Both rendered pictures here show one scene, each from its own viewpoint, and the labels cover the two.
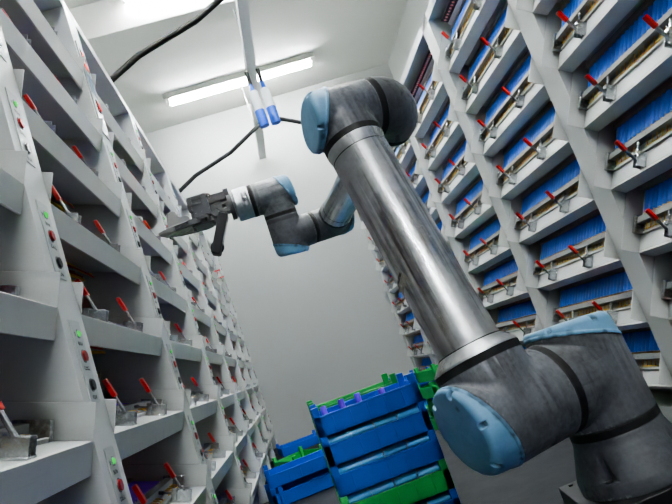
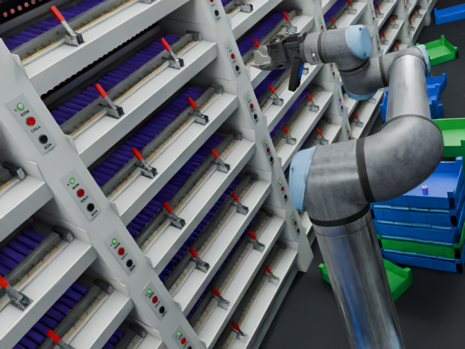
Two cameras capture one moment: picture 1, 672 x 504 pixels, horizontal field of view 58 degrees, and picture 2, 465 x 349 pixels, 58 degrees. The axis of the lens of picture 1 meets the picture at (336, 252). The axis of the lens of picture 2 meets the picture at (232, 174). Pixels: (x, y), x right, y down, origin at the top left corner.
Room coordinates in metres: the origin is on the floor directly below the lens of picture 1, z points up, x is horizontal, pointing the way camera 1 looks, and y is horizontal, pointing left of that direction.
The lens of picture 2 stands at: (0.60, -0.48, 1.39)
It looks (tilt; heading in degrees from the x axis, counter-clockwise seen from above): 30 degrees down; 52
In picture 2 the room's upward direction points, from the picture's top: 24 degrees counter-clockwise
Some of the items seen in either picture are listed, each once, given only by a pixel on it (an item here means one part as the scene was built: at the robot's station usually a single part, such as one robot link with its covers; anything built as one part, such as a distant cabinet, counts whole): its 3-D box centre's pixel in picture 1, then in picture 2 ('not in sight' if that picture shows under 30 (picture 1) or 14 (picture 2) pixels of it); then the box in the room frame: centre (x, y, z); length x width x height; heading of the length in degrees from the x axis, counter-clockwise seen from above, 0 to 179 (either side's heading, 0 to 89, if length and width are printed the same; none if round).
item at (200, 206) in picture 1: (211, 210); (290, 50); (1.59, 0.28, 0.99); 0.12 x 0.08 x 0.09; 98
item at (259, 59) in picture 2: (172, 222); (258, 59); (1.56, 0.38, 0.99); 0.09 x 0.03 x 0.06; 98
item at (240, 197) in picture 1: (241, 203); (315, 49); (1.60, 0.20, 0.98); 0.10 x 0.05 x 0.09; 8
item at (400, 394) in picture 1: (363, 403); (413, 180); (1.80, 0.07, 0.36); 0.30 x 0.20 x 0.08; 97
